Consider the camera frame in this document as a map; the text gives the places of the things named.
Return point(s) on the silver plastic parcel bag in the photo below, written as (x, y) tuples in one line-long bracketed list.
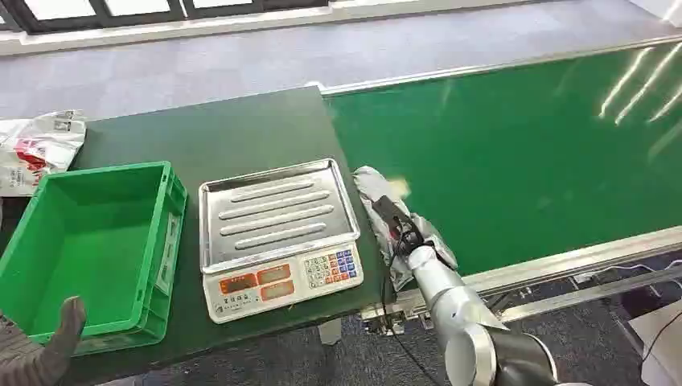
[(373, 186)]

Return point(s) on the metal conveyor frame rail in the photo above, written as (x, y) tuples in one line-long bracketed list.
[(565, 269)]

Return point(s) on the white box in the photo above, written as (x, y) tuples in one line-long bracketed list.
[(663, 341)]

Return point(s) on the dark window frame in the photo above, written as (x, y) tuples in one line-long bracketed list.
[(133, 13)]

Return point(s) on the grey table leg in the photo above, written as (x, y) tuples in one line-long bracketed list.
[(330, 331)]

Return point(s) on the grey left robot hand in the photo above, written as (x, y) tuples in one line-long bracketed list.
[(58, 351)]

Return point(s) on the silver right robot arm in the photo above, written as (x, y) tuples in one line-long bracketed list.
[(453, 309)]

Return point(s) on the green plastic crate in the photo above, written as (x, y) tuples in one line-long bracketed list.
[(93, 250)]

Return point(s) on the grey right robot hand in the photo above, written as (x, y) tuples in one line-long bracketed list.
[(392, 214)]

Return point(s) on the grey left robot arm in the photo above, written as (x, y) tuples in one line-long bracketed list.
[(15, 354)]

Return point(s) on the white electronic weighing scale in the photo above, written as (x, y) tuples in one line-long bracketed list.
[(277, 234)]

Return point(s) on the green conveyor belt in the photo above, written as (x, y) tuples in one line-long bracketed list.
[(506, 160)]

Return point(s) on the white red-printed parcel bag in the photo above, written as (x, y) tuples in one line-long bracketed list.
[(34, 152)]

